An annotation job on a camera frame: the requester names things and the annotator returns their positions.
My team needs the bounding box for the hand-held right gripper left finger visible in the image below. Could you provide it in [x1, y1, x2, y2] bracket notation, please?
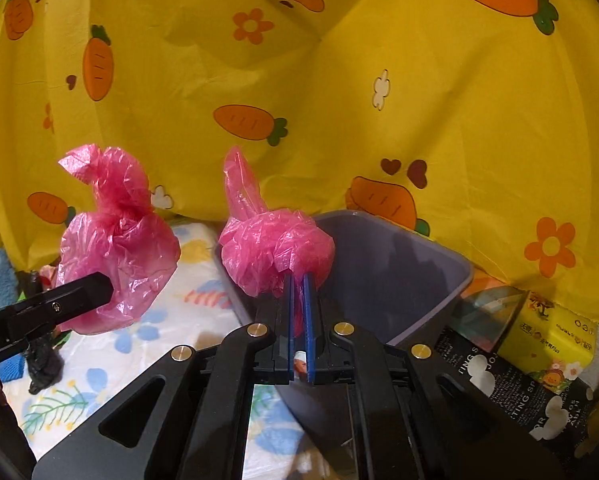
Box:
[32, 272, 298, 480]

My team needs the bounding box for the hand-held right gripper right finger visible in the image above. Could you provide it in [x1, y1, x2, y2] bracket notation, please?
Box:
[303, 272, 566, 480]

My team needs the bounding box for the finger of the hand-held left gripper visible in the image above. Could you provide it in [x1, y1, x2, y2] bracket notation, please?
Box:
[7, 272, 115, 335]

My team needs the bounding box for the pink plastic bag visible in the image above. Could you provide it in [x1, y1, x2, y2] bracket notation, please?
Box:
[57, 144, 182, 336]
[218, 146, 336, 299]

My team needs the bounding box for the black plastic bag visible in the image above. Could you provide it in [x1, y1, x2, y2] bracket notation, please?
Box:
[26, 270, 64, 396]

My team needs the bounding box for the grey plastic bin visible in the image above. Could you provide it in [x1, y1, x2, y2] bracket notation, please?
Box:
[214, 210, 475, 352]

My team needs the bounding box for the white floral bed sheet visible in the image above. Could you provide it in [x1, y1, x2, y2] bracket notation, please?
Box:
[0, 220, 306, 480]

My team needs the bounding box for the glossy printed box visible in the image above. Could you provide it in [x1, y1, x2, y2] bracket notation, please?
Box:
[454, 282, 530, 352]

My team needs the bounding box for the black printed box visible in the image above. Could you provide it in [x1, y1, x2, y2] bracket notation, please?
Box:
[434, 327, 596, 442]

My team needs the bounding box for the yellow carrot print cloth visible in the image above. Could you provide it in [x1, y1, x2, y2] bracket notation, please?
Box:
[0, 0, 599, 337]

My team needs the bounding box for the yellow tissue pack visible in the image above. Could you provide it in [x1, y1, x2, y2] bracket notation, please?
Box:
[497, 290, 599, 396]

